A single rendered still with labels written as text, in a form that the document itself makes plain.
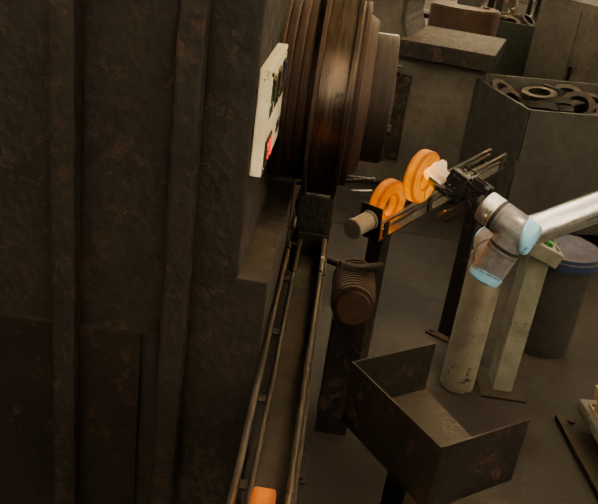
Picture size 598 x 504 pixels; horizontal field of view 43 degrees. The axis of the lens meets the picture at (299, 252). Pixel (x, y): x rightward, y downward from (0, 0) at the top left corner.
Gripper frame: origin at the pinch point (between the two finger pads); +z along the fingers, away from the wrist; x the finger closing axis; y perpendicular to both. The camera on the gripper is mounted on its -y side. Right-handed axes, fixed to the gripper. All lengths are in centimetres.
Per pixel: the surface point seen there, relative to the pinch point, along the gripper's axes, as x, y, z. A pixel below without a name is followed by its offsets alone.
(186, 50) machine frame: 103, 45, 2
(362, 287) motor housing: 21.0, -30.1, -8.1
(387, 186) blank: 3.6, -9.2, 6.4
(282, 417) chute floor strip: 92, -12, -34
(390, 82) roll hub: 53, 38, -6
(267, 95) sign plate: 93, 41, -8
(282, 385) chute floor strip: 85, -13, -29
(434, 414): 67, -8, -53
